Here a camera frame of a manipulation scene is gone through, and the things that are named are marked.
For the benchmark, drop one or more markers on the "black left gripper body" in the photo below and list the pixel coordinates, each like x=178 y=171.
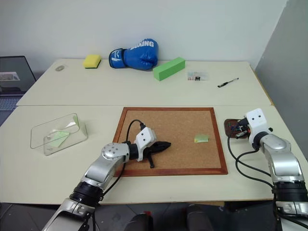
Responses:
x=151 y=148

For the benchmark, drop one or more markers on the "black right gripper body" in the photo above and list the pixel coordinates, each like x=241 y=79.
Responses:
x=244 y=127

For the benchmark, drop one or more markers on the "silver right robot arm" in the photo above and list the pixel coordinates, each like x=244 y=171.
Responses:
x=279 y=149

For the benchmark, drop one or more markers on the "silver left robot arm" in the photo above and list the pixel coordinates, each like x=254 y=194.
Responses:
x=108 y=152

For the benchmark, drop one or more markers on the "brown wooden tray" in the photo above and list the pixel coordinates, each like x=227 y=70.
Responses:
x=228 y=133

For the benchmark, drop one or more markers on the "green sticky note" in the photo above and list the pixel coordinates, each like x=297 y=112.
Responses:
x=201 y=138
x=59 y=139

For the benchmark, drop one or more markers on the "clear plastic box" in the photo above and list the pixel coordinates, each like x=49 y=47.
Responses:
x=60 y=134

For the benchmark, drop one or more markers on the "black pen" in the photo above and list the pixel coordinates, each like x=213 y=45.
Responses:
x=228 y=82

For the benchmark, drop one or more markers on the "dark rounded shape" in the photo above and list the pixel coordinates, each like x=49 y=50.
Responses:
x=142 y=222
x=198 y=217

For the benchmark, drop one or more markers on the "white printed card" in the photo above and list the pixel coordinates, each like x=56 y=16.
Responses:
x=198 y=75

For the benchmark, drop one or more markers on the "grey partition panel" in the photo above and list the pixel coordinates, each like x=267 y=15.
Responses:
x=288 y=72

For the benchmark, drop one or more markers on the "green foam block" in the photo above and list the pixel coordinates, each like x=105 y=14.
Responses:
x=169 y=68

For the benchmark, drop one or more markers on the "blue boxing glove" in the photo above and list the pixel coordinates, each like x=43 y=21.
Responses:
x=137 y=54

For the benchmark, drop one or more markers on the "yellow sponge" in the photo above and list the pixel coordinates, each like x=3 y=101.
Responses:
x=92 y=61

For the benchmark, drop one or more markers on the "small clear round disc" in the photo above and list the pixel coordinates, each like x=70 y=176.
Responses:
x=60 y=68

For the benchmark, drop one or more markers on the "dark laptop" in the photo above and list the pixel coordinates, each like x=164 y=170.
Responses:
x=14 y=74

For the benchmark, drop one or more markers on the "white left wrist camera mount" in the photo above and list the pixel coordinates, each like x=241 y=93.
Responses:
x=144 y=137

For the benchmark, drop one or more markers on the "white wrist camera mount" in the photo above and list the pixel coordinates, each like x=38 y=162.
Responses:
x=257 y=120
x=144 y=137

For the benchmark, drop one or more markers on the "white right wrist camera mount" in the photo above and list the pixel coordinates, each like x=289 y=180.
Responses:
x=257 y=120

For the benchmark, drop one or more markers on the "cork board with wooden frame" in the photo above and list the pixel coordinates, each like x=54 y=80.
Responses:
x=183 y=125

